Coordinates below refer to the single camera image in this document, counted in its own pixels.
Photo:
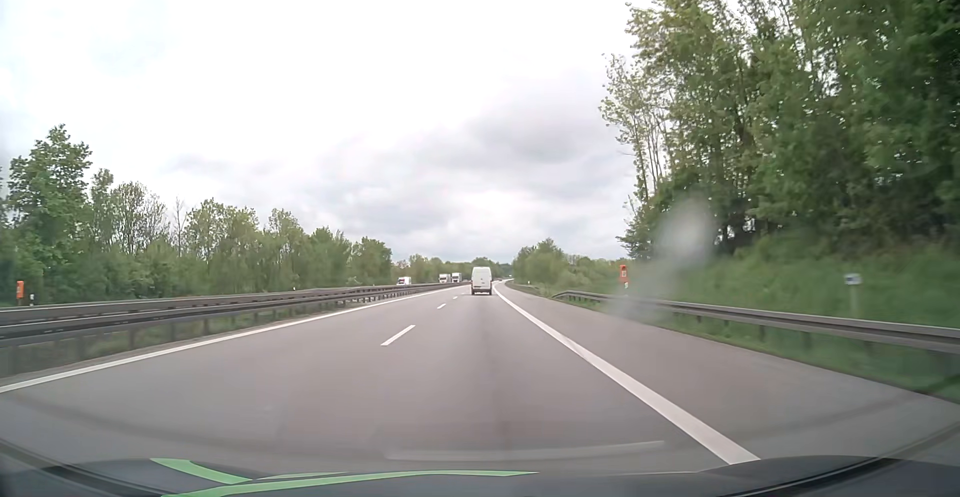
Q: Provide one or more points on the grass bank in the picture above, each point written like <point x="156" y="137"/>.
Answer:
<point x="810" y="279"/>

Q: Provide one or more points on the grey metal guard rail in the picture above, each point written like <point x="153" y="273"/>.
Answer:
<point x="787" y="321"/>

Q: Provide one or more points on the small blue marker sign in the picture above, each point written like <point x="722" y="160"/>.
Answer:
<point x="853" y="281"/>

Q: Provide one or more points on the row of distant trees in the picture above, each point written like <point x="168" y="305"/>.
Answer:
<point x="555" y="264"/>

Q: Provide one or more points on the grey asphalt road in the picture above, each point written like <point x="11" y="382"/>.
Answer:
<point x="465" y="377"/>

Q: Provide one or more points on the grass median strip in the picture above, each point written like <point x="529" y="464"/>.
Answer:
<point x="112" y="343"/>

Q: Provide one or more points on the grey double guard rail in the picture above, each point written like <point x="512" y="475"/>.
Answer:
<point x="150" y="314"/>

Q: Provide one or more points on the road markings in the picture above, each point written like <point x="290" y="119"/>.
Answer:
<point x="645" y="393"/>

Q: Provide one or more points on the wood of green trees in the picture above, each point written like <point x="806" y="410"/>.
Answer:
<point x="810" y="106"/>

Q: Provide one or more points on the car's own bonnet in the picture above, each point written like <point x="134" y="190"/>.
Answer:
<point x="787" y="478"/>

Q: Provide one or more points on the white van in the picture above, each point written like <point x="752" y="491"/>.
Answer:
<point x="481" y="280"/>

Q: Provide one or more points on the orange emergency phone post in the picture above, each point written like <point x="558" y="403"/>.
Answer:
<point x="623" y="275"/>
<point x="20" y="290"/>

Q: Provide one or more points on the row of green trees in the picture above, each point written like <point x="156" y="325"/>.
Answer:
<point x="150" y="249"/>

